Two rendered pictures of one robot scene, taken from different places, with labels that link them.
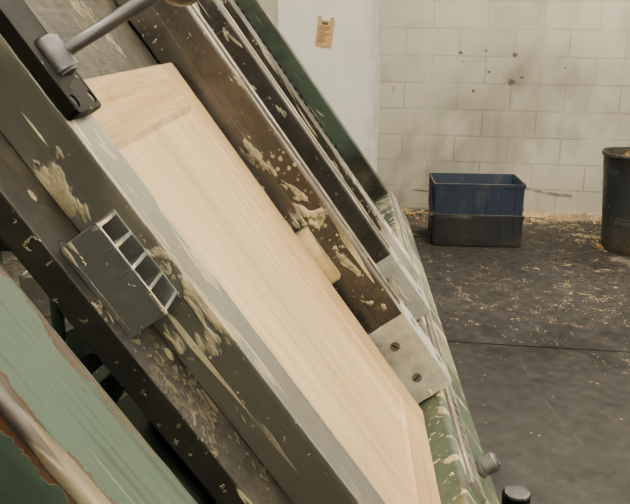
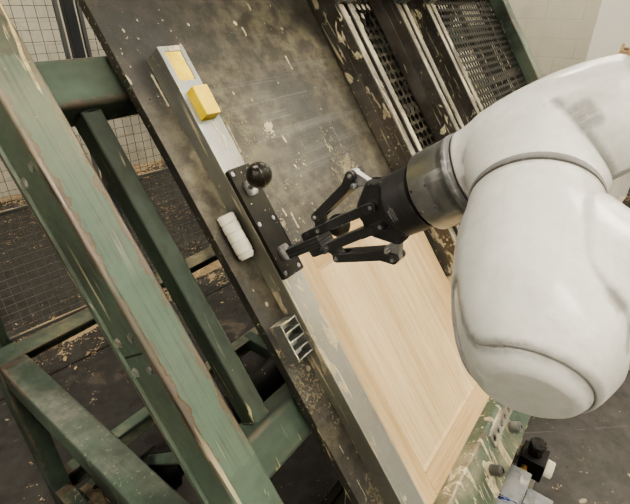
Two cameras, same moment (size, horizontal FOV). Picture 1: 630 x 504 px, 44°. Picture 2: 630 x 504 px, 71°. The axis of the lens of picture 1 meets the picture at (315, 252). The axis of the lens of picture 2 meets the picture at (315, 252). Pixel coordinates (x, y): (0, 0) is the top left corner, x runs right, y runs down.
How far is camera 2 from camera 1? 0.42 m
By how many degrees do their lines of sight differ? 35
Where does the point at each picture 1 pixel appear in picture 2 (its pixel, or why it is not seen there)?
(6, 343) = (198, 405)
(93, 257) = (278, 335)
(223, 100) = not seen: hidden behind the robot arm
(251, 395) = (336, 393)
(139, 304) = (291, 355)
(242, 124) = not seen: hidden behind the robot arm
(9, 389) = (192, 422)
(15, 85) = (267, 263)
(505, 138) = not seen: outside the picture
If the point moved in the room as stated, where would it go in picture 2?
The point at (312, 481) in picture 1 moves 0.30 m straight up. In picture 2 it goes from (355, 432) to (364, 288)
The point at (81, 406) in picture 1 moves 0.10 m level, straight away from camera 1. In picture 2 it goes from (219, 424) to (250, 371)
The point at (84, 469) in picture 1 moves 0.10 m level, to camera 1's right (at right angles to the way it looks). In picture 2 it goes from (210, 447) to (269, 490)
